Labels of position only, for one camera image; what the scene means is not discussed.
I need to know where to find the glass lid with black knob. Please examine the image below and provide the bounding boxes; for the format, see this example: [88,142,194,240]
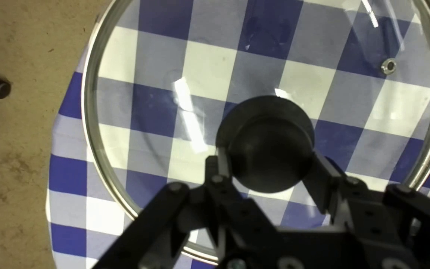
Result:
[81,0,430,266]

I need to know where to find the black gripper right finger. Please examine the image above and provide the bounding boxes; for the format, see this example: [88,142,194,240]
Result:
[300,149,430,242]

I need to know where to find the blue white checkered tablecloth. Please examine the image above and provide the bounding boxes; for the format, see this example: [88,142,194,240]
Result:
[45,0,430,269]

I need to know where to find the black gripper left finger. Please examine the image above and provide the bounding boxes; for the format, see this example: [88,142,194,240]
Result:
[93,154,276,269]

